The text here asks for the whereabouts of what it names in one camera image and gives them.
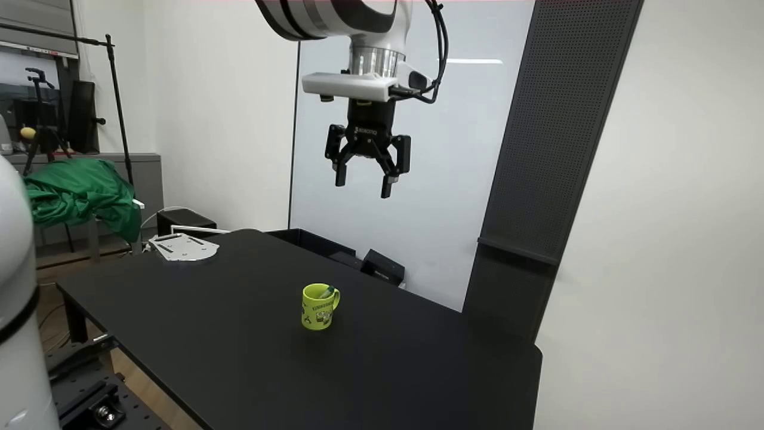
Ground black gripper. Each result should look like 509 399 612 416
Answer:
324 99 410 197

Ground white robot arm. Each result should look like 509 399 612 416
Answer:
0 0 414 430

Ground whiteboard panel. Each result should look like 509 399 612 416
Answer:
291 0 534 311

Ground yellow-green mug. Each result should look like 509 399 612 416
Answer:
301 281 342 331

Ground white paper sheets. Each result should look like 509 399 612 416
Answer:
150 233 220 262

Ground black box behind table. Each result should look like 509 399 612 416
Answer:
158 208 218 233

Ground dark grey pillar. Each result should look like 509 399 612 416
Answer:
464 0 644 342

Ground black tripod stand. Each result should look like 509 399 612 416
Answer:
0 24 133 185

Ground green cloth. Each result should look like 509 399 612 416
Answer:
23 156 141 244

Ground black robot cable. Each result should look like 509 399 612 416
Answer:
392 0 451 105

